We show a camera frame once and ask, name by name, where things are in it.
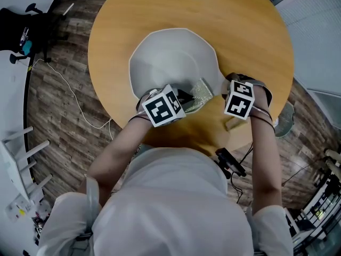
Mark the black high-back office chair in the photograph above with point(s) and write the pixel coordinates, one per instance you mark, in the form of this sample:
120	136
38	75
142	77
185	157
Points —
13	28

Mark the round wooden table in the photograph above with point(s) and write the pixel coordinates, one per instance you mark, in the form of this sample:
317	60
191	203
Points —
239	36

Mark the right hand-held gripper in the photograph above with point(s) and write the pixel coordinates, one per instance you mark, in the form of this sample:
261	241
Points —
239	103

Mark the teal object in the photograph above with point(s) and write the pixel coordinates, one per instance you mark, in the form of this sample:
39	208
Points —
27	47

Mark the black waist-mounted device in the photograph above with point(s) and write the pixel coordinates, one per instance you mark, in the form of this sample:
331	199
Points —
229	161

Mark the beige sponge block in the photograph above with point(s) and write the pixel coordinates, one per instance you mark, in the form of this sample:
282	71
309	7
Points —
234	124

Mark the person's white shirt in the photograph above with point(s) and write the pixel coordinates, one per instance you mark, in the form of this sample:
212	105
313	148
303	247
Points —
165	209

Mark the person's right forearm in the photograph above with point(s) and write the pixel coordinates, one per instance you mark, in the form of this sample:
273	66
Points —
266	164

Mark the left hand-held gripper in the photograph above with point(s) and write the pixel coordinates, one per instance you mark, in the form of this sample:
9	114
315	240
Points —
162	108

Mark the person's left forearm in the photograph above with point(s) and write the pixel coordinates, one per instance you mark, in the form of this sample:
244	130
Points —
117	153

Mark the clear plastic bottle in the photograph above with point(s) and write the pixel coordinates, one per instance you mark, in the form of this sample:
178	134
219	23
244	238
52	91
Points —
24	36

